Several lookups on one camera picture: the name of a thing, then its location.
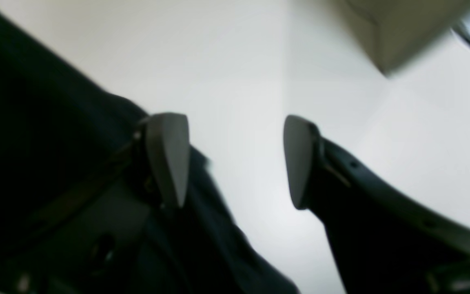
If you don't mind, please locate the black long-sleeve t-shirt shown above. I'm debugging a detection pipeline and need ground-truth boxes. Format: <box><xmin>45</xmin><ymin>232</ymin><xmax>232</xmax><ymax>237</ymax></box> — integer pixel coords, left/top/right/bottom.
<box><xmin>0</xmin><ymin>14</ymin><xmax>299</xmax><ymax>294</ymax></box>

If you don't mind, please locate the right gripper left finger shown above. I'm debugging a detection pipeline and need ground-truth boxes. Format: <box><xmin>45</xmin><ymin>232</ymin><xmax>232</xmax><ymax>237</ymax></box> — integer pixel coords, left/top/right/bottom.
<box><xmin>15</xmin><ymin>112</ymin><xmax>191</xmax><ymax>294</ymax></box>

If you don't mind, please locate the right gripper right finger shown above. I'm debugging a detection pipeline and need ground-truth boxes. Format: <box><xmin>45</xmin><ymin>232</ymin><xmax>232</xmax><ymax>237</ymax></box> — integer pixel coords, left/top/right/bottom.
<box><xmin>283</xmin><ymin>115</ymin><xmax>470</xmax><ymax>294</ymax></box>

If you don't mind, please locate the white cardboard box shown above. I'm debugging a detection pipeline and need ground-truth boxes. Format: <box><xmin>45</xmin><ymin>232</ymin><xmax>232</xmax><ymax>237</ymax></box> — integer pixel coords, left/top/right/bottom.
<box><xmin>333</xmin><ymin>0</ymin><xmax>470</xmax><ymax>76</ymax></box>

